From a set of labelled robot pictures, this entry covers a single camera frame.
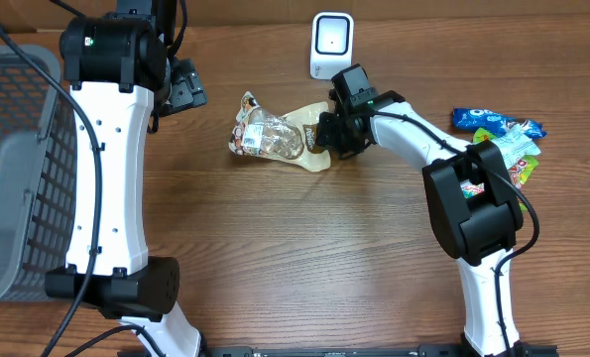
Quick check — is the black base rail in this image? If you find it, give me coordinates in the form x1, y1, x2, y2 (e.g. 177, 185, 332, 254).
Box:
207, 341, 559, 357

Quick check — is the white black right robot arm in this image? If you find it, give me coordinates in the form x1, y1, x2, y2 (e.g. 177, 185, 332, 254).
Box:
316, 64, 524, 356

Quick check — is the mint green snack packet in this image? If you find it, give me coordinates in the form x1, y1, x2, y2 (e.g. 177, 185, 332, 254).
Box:
491, 124, 541, 169

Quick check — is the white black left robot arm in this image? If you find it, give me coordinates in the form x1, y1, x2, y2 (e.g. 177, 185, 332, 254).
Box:
45, 1, 206, 357

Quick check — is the green colourful candy bag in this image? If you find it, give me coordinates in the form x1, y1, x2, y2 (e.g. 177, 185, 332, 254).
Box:
472, 128, 538, 189

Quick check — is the beige clear pastry bag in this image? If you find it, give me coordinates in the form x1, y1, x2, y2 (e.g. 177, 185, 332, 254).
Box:
228, 91, 331, 173

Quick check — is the grey plastic mesh basket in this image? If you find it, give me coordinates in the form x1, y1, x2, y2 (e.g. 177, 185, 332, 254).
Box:
0, 45, 76, 301

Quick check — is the white barcode scanner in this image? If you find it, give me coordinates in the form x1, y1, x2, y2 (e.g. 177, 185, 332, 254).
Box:
309, 12, 354, 80

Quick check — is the blue cookie packet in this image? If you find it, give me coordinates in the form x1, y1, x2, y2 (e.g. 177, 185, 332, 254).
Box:
452, 108, 547, 139

